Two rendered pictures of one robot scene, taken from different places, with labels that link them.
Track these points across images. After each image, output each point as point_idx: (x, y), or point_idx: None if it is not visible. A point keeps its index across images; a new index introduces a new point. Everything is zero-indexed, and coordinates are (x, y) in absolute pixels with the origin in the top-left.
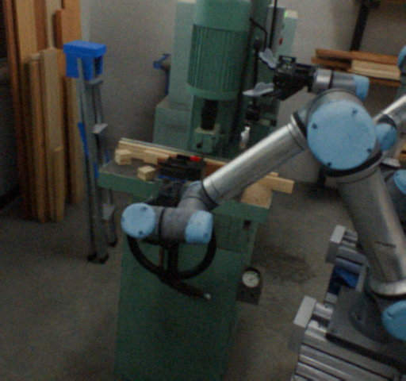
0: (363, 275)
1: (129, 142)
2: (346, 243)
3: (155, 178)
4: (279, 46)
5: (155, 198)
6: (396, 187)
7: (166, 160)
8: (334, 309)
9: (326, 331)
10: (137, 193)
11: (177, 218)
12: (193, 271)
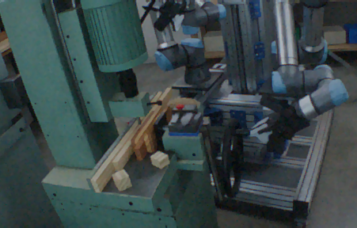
0: (218, 100)
1: (96, 172)
2: (195, 97)
3: (199, 137)
4: None
5: (228, 137)
6: (195, 48)
7: (181, 123)
8: (282, 93)
9: (290, 103)
10: (170, 179)
11: (332, 74)
12: (241, 161)
